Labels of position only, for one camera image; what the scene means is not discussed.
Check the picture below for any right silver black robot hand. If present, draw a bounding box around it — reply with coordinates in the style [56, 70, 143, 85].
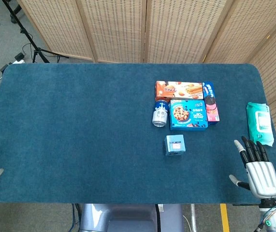
[229, 136, 276, 199]

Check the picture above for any small light blue box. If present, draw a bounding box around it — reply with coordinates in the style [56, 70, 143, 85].
[163, 134, 186, 157]

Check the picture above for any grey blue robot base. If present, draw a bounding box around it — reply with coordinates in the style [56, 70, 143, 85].
[79, 203, 185, 232]

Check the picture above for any blue cookie box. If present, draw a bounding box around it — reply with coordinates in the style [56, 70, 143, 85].
[169, 99, 209, 132]

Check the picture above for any orange wafer roll box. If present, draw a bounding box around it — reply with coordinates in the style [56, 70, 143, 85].
[155, 80, 204, 102]

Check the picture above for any green wet wipes pack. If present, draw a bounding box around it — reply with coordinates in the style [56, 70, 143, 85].
[246, 101, 275, 147]

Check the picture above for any yellow floor tape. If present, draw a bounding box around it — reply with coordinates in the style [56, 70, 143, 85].
[219, 203, 231, 232]

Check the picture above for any metal table leg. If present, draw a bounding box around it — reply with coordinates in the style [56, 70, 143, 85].
[190, 203, 198, 232]

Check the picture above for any blue pink sandwich cookie pack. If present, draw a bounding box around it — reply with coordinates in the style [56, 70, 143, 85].
[202, 81, 220, 126]

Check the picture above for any dark blue table mat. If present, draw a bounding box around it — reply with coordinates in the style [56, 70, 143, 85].
[0, 63, 276, 204]

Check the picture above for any blue white beverage can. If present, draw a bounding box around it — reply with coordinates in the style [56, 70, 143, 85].
[152, 99, 169, 128]

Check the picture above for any black tripod stand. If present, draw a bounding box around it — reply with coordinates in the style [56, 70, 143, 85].
[1, 0, 69, 64]

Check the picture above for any black robot wrist cable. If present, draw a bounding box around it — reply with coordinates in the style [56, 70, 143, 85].
[253, 202, 276, 232]

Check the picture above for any blue cable under table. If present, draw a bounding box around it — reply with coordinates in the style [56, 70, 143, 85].
[71, 203, 81, 232]

